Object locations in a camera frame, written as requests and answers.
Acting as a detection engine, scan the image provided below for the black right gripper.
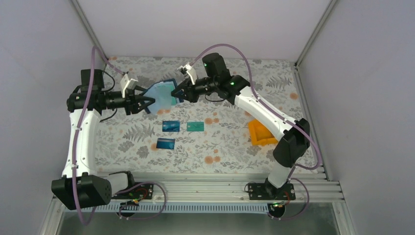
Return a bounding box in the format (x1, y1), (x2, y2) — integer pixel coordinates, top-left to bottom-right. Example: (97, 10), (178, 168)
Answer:
(171, 76), (218, 102)

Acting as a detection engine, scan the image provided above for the blue leather card holder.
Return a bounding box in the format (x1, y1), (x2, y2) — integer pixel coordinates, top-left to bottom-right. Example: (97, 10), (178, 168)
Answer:
(143, 78), (184, 114)

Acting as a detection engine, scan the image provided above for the dark blue credit card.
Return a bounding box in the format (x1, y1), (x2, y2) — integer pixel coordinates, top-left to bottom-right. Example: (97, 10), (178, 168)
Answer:
(162, 120), (180, 132)

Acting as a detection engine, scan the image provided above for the teal credit card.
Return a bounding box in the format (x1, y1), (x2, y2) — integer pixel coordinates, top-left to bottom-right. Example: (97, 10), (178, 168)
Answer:
(186, 121), (205, 132)

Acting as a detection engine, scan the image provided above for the blue striped credit card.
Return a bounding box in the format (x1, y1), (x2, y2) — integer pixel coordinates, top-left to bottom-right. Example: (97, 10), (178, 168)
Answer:
(156, 138), (175, 150)

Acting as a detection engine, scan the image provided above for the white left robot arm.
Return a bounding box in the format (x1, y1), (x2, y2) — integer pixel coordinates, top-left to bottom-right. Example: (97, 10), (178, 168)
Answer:
(51, 69), (155, 210)

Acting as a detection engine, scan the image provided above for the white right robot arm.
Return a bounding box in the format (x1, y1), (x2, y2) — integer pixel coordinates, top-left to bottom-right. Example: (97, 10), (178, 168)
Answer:
(171, 53), (310, 199)

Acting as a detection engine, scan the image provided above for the floral table cloth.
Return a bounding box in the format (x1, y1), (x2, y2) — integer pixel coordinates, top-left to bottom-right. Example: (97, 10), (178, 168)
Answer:
(95, 56), (303, 174)

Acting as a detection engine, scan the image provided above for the yellow plastic bin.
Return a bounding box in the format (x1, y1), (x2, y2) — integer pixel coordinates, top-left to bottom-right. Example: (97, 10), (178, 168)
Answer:
(248, 119), (278, 146)

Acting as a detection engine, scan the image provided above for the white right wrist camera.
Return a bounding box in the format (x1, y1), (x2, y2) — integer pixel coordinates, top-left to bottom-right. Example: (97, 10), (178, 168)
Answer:
(177, 63), (198, 85)

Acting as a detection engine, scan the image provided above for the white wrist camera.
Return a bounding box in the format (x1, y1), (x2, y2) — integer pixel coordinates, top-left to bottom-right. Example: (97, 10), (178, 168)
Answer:
(120, 73), (138, 98)
(177, 63), (198, 85)

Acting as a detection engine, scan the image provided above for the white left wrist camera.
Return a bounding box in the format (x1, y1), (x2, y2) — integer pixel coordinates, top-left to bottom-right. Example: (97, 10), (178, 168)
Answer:
(120, 73), (138, 98)

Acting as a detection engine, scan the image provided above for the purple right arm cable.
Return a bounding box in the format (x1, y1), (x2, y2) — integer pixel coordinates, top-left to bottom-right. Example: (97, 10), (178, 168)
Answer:
(189, 44), (323, 171)

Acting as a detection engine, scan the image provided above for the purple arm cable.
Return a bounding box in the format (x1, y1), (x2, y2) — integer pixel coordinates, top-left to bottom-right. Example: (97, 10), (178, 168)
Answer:
(71, 45), (125, 226)
(189, 44), (323, 171)

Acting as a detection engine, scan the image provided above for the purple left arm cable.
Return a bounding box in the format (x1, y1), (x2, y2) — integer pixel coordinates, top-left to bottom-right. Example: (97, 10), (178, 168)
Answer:
(71, 45), (125, 226)

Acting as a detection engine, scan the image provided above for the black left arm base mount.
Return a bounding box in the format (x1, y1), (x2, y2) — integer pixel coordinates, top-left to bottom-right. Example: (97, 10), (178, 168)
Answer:
(107, 171), (154, 201)

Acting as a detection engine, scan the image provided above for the aluminium rail base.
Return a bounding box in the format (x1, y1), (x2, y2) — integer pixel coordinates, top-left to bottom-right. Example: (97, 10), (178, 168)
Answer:
(65, 172), (345, 213)

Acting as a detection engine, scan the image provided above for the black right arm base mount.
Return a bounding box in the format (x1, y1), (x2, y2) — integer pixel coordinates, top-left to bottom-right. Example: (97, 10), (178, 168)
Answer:
(244, 182), (296, 201)

